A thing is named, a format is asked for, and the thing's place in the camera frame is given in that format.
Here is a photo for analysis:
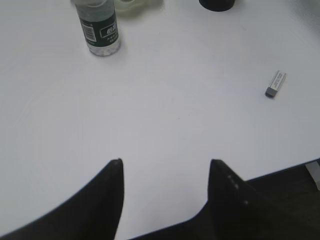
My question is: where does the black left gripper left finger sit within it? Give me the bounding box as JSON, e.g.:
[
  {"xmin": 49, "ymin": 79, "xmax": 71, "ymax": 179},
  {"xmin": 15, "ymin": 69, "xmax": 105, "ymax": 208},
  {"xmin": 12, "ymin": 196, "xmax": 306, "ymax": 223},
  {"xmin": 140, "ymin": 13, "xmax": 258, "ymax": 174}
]
[{"xmin": 1, "ymin": 158, "xmax": 124, "ymax": 240}]

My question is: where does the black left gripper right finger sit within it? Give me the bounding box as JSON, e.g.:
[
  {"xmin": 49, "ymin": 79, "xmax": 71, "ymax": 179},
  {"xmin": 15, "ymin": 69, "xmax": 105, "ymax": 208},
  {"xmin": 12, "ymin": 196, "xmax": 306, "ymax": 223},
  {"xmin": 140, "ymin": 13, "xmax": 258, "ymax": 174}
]
[{"xmin": 207, "ymin": 159, "xmax": 320, "ymax": 240}]

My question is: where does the grey white eraser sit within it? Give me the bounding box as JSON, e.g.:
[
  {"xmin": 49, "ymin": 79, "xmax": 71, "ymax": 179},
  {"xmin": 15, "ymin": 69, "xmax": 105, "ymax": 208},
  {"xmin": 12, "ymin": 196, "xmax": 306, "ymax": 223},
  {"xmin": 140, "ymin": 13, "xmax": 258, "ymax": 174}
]
[{"xmin": 265, "ymin": 70, "xmax": 287, "ymax": 98}]

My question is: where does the clear water bottle green label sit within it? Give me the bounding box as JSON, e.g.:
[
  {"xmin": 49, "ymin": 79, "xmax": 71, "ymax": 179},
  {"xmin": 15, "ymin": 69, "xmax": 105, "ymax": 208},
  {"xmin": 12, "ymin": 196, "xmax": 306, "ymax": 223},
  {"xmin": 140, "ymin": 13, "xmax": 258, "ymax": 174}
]
[{"xmin": 71, "ymin": 0, "xmax": 121, "ymax": 57}]

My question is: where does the pale green wavy plate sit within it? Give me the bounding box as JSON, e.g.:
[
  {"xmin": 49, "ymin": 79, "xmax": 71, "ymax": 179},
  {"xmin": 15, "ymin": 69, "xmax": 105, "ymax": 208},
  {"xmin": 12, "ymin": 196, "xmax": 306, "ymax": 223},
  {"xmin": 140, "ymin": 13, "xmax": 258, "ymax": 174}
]
[{"xmin": 114, "ymin": 0, "xmax": 165, "ymax": 18}]

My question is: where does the black mesh pen holder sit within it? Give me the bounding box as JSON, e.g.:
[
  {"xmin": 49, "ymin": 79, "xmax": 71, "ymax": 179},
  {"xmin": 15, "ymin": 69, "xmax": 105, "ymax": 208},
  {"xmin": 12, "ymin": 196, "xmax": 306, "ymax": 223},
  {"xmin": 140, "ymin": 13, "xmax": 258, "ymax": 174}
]
[{"xmin": 199, "ymin": 0, "xmax": 235, "ymax": 12}]

